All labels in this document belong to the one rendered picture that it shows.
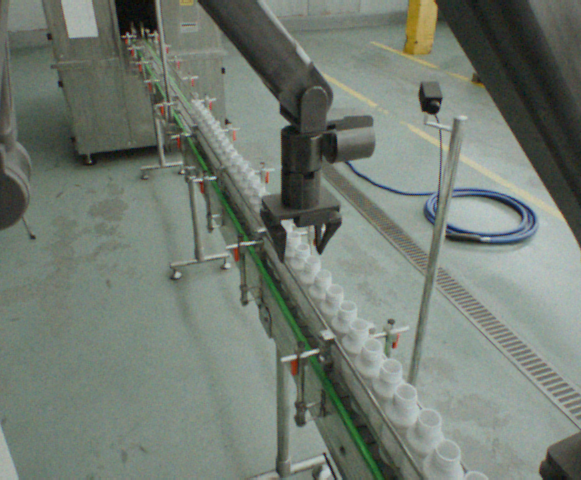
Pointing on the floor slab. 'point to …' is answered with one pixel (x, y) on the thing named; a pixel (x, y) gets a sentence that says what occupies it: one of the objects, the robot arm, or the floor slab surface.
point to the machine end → (129, 91)
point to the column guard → (420, 27)
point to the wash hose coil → (466, 228)
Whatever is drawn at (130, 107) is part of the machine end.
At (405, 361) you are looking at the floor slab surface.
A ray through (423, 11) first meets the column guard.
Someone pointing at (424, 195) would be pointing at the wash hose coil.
